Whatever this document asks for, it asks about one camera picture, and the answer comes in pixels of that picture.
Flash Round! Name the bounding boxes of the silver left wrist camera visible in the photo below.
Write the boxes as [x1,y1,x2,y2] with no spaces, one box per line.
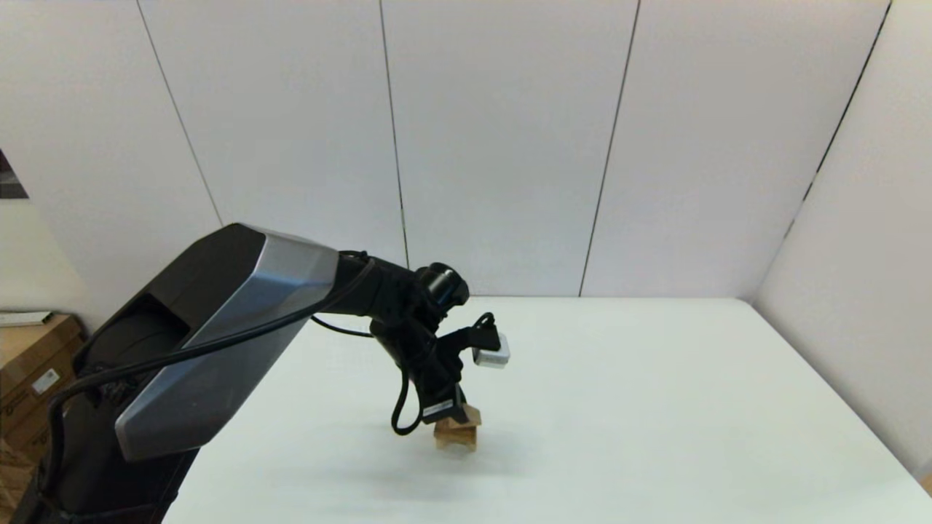
[472,333,510,369]

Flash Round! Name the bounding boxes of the dark wall panel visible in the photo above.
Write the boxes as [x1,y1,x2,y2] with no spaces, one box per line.
[0,149,30,199]

